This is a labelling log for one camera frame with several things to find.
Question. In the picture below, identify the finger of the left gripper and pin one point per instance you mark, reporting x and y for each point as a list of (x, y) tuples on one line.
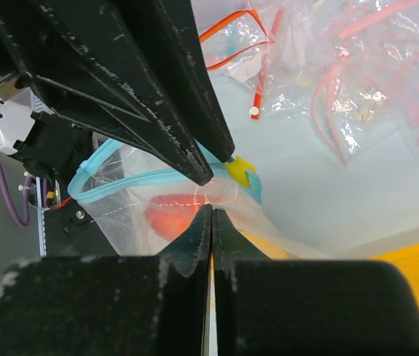
[(79, 58), (166, 33)]

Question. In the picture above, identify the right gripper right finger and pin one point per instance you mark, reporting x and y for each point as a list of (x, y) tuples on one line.
[(231, 250)]

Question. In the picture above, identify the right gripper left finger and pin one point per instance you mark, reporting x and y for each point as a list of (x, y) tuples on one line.
[(93, 305)]

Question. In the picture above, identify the clear blue-zipper bag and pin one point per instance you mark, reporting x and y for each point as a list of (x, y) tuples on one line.
[(141, 204)]

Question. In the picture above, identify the red toy mango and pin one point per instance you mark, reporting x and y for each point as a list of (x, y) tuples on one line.
[(169, 215)]

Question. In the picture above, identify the pile of spare zip bags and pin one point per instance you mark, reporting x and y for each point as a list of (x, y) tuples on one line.
[(352, 67)]

